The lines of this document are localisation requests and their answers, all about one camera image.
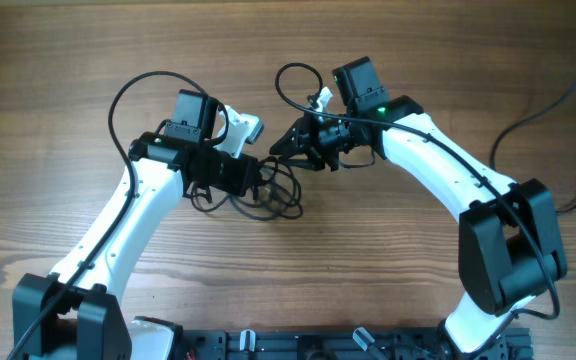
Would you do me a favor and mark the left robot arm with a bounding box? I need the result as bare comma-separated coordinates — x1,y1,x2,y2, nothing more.
10,90,263,359

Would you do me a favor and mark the camera cable black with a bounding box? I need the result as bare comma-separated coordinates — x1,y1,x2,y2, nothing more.
274,62,562,357
6,70,209,360

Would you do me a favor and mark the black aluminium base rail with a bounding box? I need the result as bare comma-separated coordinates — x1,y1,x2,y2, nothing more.
177,327,534,360

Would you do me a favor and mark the left camera cable black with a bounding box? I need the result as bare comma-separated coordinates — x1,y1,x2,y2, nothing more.
6,70,209,360

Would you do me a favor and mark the right camera cable black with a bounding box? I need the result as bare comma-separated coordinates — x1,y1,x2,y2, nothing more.
274,62,562,357

